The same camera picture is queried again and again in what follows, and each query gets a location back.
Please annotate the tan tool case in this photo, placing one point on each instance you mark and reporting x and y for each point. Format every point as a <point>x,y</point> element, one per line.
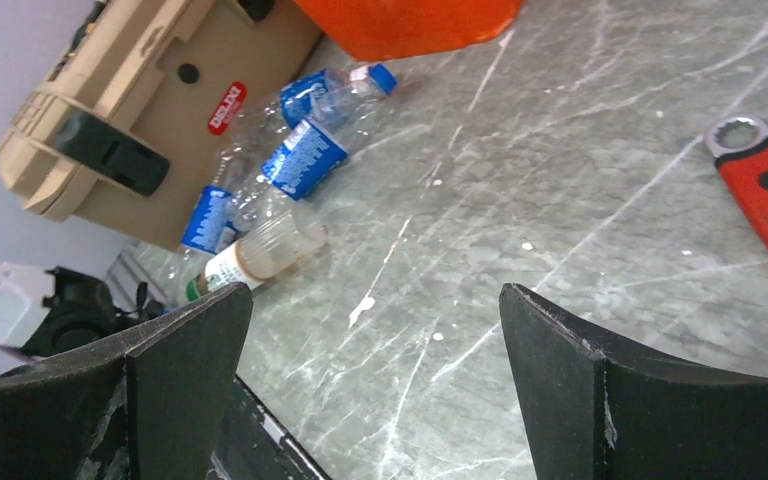
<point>125,129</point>

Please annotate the blue label water bottle left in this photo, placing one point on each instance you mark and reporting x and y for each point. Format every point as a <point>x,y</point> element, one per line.
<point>208,231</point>

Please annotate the black base frame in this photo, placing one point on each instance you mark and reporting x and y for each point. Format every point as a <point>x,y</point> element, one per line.
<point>253,444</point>

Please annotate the orange plastic bin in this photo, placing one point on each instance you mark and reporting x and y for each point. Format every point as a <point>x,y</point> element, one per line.
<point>380,30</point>

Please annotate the blue label water bottle middle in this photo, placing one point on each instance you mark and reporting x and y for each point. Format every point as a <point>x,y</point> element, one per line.
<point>338,126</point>

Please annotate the brown tea bottle green cap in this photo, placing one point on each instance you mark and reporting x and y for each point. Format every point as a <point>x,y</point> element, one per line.
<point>261,254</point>

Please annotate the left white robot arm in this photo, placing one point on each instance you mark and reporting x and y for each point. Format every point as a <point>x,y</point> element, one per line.
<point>48,311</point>

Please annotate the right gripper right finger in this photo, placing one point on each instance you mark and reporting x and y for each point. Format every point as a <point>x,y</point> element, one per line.
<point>599,405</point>

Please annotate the blue label bottle white cap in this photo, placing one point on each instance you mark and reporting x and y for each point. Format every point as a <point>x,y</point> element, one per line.
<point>254,128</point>

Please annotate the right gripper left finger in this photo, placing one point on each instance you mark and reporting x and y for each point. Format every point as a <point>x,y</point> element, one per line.
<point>144,403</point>

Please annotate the blue label water bottle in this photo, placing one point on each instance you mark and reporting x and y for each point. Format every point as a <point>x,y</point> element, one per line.
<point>208,231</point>
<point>338,126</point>

